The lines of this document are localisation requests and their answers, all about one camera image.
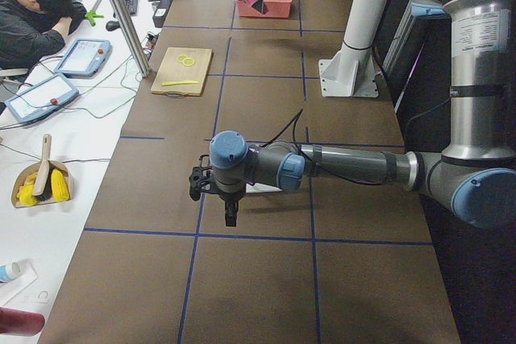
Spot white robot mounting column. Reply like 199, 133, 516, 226
318, 0, 387, 97

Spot white blue paper cup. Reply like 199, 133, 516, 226
0, 262, 22, 285

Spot white rectangular tray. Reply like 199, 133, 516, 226
246, 183, 281, 194

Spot black computer mouse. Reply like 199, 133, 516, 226
106, 20, 120, 31

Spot upper teach pendant tablet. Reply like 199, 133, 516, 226
54, 39, 112, 78

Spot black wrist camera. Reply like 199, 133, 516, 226
189, 154, 216, 201

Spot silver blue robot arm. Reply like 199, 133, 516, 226
189, 0, 515, 229

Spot yellow plastic knife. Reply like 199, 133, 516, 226
161, 80, 200, 87

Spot aluminium frame post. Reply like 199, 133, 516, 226
110, 0, 151, 78

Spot wooden dustpan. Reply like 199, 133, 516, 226
10, 159, 76, 209

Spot lower teach pendant tablet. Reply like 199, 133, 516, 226
5, 73, 79, 123

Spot right yellow corn toy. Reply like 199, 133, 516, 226
51, 168, 71, 202

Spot pink plastic bin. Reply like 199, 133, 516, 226
236, 0, 292, 19

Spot yellow corn toy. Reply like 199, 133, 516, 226
51, 168, 71, 202
17, 172, 38, 206

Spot wooden hand brush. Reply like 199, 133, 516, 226
33, 134, 52, 201

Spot bamboo cutting board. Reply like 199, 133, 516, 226
151, 47, 213, 97

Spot person in black jacket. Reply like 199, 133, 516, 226
1, 0, 86, 70

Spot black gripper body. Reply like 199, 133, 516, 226
215, 180, 245, 215

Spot black power adapter box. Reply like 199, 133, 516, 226
152, 0, 173, 28

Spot left yellow corn toy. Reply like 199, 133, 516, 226
17, 172, 38, 206

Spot teach pendant tablet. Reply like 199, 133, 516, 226
54, 39, 112, 78
5, 73, 79, 123

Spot green plastic toy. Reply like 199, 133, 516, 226
85, 10, 104, 27

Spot red cylinder object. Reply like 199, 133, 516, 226
1, 308, 46, 336

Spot front lemon slice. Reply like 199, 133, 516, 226
181, 56, 195, 67

